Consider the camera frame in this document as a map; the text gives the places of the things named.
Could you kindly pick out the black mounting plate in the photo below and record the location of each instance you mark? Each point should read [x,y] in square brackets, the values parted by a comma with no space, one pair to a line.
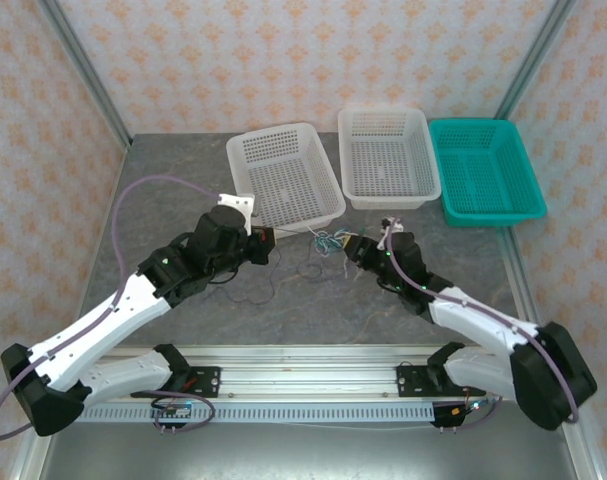
[413,381]
[205,381]

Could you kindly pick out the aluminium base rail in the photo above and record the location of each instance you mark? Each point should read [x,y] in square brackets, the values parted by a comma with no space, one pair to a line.
[308,372]

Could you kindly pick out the white perforated basket tilted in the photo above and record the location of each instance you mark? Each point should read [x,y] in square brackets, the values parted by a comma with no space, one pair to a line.
[283,180]

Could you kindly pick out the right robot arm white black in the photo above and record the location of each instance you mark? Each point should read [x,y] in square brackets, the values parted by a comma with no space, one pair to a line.
[473,315]

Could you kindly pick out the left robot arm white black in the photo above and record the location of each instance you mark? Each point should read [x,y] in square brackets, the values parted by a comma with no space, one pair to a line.
[133,300]

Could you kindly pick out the teal perforated basket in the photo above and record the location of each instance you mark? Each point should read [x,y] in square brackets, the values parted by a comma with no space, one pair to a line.
[483,170]

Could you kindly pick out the aluminium frame post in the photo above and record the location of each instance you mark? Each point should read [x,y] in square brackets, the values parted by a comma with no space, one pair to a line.
[85,75]
[535,60]

